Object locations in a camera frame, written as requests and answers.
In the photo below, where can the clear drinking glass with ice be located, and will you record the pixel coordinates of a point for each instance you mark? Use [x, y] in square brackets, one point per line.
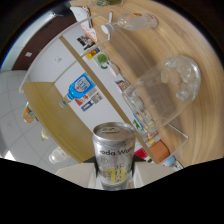
[166, 90]

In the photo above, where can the clear bottle with green cap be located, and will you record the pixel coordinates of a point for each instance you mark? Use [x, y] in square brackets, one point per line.
[45, 134]

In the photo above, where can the orange basket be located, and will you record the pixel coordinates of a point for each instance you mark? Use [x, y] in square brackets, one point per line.
[160, 150]

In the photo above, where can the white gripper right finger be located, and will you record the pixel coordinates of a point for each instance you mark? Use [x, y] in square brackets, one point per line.
[150, 171]

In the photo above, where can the brown door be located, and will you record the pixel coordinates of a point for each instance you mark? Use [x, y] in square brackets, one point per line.
[40, 43]

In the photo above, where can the orange printed booklet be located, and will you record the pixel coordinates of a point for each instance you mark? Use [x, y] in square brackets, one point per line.
[90, 33]

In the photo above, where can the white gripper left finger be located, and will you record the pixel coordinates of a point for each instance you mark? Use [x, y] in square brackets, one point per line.
[80, 175]

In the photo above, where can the silver soda water can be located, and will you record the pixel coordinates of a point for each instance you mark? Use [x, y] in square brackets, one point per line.
[114, 156]

